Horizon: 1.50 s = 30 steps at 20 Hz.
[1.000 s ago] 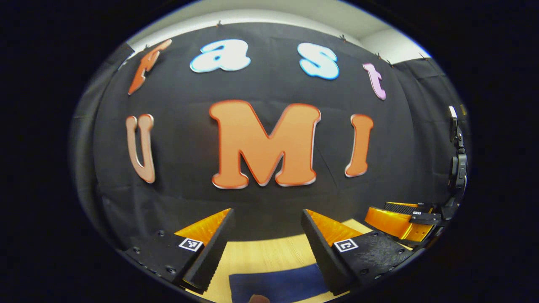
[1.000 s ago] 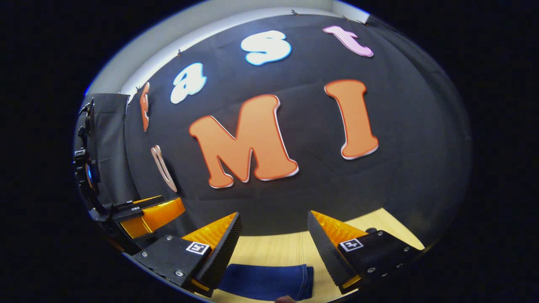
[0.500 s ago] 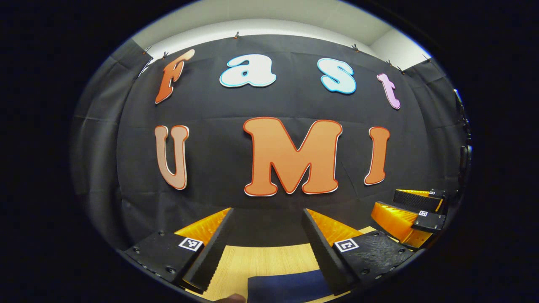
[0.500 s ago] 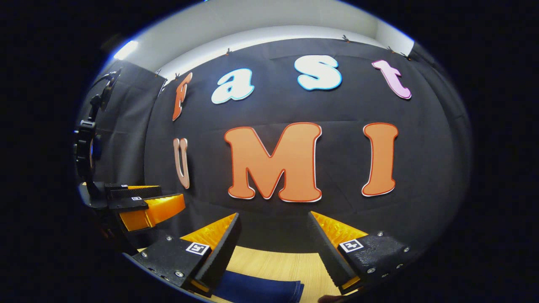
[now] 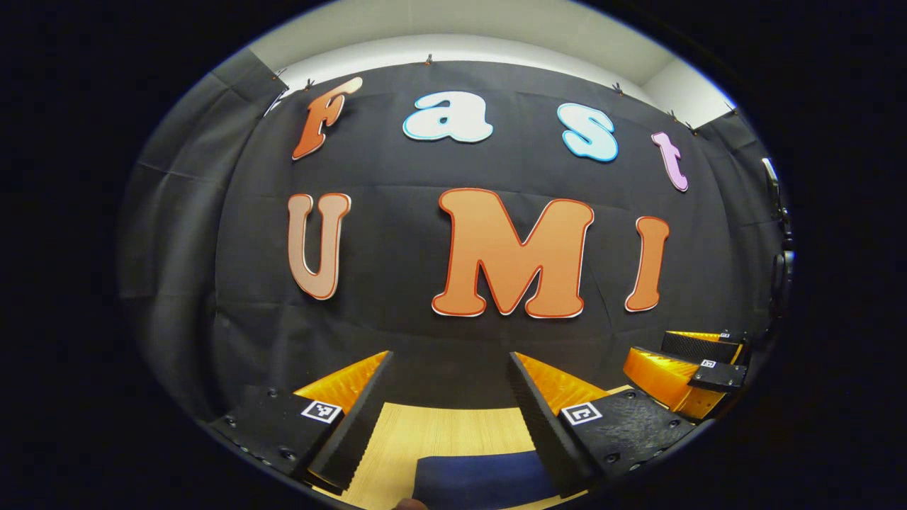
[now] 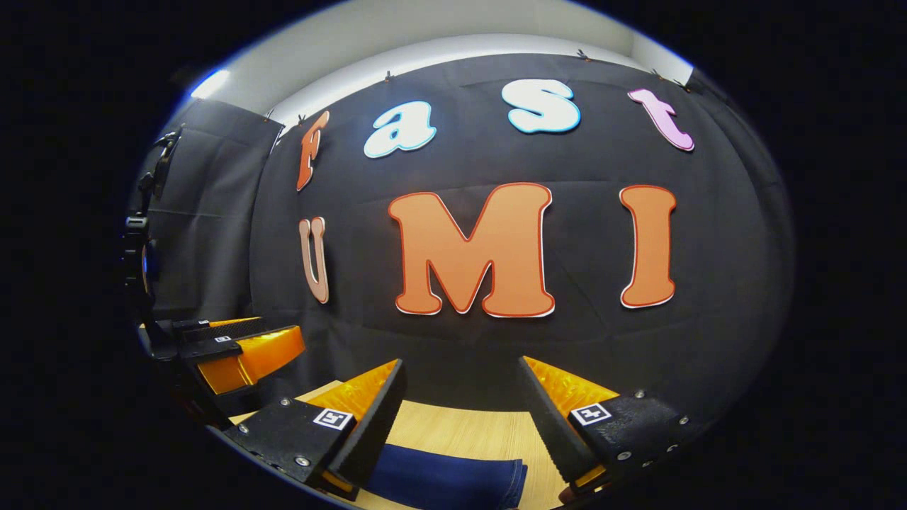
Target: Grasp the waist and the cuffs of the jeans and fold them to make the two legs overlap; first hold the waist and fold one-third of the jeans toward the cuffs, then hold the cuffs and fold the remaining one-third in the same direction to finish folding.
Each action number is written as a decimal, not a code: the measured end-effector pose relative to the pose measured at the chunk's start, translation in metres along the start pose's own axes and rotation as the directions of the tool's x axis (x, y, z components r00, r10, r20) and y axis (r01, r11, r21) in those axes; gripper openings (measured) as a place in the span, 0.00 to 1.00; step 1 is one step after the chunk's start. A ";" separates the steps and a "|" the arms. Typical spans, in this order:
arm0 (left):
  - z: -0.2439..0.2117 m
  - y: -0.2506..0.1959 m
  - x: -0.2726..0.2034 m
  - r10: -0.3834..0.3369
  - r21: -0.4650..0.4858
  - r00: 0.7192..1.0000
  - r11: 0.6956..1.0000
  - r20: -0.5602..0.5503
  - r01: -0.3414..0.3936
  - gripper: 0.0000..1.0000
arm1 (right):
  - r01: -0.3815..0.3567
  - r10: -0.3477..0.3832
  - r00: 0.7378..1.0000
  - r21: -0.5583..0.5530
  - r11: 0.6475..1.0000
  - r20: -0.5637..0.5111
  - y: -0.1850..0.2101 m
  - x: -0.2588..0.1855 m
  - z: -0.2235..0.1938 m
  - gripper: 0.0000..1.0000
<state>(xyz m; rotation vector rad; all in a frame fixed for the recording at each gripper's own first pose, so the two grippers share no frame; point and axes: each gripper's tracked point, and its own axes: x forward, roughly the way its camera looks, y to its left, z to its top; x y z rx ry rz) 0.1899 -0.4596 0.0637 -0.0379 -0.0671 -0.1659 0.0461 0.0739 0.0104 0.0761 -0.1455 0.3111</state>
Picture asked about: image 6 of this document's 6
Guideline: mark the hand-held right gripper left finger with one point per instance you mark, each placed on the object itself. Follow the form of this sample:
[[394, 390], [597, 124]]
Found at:
[[375, 425]]

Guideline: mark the blue jeans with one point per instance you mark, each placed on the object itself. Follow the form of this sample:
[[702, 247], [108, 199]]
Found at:
[[446, 478]]

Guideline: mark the black backdrop cloth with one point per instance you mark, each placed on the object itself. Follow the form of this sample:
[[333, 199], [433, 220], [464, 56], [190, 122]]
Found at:
[[723, 283]]

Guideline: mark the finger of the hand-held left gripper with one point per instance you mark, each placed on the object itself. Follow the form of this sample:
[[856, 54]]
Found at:
[[255, 354], [227, 328]]

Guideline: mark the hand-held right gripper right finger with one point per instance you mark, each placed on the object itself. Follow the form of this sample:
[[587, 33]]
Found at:
[[549, 425]]

